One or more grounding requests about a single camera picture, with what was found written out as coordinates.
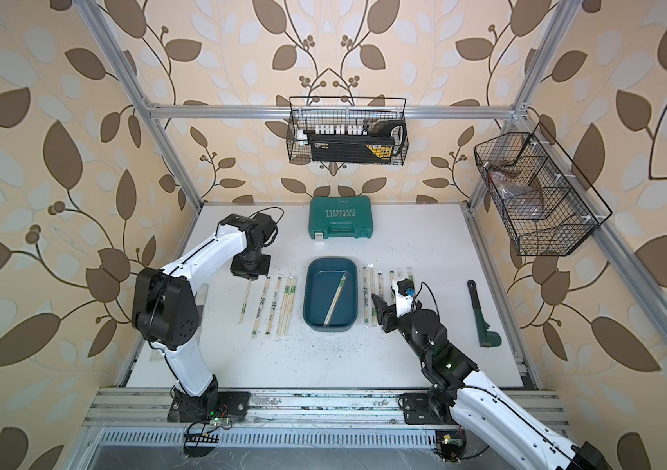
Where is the teal plastic storage box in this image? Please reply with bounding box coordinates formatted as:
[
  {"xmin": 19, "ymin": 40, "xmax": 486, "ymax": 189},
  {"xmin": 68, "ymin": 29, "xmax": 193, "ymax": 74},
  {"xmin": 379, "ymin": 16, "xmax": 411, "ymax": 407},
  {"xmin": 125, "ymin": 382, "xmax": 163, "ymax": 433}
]
[{"xmin": 302, "ymin": 257, "xmax": 359, "ymax": 333}]

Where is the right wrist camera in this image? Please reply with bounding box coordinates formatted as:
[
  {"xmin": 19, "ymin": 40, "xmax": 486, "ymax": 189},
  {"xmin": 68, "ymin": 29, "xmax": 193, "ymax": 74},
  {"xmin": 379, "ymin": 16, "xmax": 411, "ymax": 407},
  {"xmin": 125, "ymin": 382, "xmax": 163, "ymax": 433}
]
[{"xmin": 391, "ymin": 277, "xmax": 416, "ymax": 318}]

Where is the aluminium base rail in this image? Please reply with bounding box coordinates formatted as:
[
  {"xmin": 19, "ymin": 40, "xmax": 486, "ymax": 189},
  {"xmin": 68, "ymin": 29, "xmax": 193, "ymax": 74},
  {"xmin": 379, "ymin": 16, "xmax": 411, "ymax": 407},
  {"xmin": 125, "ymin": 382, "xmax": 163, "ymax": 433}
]
[{"xmin": 82, "ymin": 387, "xmax": 570, "ymax": 430}]

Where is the chopsticks pair green band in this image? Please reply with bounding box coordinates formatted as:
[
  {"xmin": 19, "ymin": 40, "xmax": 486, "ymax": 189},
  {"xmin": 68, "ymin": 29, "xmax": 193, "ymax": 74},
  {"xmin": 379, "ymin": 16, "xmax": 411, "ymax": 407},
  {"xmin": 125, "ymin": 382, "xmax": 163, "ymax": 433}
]
[{"xmin": 264, "ymin": 275, "xmax": 284, "ymax": 337}]

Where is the black yellow box in basket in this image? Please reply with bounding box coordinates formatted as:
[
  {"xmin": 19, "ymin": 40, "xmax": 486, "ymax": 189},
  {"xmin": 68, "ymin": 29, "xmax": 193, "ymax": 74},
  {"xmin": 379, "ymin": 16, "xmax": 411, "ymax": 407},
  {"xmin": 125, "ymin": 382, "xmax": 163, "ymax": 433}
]
[{"xmin": 303, "ymin": 123, "xmax": 408, "ymax": 165}]

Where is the green tool case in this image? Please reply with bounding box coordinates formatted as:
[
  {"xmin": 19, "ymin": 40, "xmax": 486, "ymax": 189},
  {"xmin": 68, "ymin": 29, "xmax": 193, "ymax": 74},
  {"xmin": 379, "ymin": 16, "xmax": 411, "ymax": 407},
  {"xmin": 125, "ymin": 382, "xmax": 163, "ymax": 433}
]
[{"xmin": 308, "ymin": 196, "xmax": 374, "ymax": 240}]

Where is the chopsticks pair panda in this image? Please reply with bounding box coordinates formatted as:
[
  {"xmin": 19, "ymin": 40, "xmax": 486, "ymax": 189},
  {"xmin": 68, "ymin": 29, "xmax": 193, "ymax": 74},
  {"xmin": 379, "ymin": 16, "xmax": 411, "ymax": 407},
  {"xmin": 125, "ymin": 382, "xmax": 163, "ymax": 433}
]
[{"xmin": 361, "ymin": 264, "xmax": 371, "ymax": 327}]

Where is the black wire basket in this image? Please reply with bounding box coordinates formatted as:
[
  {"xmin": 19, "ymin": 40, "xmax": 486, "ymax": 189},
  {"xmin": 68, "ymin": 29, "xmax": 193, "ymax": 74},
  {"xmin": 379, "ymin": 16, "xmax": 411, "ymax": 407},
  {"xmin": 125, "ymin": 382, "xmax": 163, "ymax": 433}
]
[
  {"xmin": 286, "ymin": 95, "xmax": 409, "ymax": 166},
  {"xmin": 474, "ymin": 123, "xmax": 613, "ymax": 257}
]

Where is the black wire basket right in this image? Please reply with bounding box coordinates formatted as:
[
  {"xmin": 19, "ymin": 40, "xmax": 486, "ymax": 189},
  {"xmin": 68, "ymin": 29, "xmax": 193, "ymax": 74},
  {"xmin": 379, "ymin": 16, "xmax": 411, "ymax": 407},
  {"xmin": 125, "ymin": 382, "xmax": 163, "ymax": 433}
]
[{"xmin": 474, "ymin": 123, "xmax": 613, "ymax": 257}]

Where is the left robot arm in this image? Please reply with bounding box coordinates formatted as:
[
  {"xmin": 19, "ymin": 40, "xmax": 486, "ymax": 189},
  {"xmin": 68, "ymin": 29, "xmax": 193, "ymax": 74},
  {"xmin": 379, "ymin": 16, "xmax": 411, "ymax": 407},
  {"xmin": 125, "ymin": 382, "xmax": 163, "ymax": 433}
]
[{"xmin": 131, "ymin": 210, "xmax": 279, "ymax": 419}]

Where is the green pipe wrench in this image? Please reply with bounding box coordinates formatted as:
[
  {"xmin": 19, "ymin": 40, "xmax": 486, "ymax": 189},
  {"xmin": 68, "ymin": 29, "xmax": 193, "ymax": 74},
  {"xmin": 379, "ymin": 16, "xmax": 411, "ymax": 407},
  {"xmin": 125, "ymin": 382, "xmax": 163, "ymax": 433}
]
[{"xmin": 467, "ymin": 279, "xmax": 502, "ymax": 348}]

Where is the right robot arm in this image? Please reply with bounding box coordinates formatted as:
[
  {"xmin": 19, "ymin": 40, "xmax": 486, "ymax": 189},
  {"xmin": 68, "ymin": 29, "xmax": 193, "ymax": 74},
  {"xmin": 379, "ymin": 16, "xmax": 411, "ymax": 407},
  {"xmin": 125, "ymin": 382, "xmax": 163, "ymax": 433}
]
[{"xmin": 372, "ymin": 295, "xmax": 609, "ymax": 469}]

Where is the plastic bag in basket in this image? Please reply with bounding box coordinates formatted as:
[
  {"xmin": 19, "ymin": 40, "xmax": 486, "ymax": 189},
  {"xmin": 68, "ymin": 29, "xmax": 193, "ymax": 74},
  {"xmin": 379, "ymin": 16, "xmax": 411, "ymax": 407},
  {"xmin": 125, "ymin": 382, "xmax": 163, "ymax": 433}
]
[{"xmin": 488, "ymin": 166, "xmax": 544, "ymax": 219}]

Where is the chopsticks pair box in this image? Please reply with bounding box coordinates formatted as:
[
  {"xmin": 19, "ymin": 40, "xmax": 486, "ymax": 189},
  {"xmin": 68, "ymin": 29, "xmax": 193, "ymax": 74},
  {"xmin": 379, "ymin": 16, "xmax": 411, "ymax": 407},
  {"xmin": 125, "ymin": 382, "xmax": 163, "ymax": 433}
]
[
  {"xmin": 239, "ymin": 280, "xmax": 253, "ymax": 324},
  {"xmin": 322, "ymin": 273, "xmax": 347, "ymax": 327}
]

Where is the black wire basket back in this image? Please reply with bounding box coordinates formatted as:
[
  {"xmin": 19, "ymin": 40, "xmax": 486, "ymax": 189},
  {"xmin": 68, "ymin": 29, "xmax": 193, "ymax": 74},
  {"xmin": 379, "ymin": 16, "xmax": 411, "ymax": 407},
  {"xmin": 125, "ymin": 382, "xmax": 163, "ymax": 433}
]
[{"xmin": 286, "ymin": 95, "xmax": 409, "ymax": 166}]

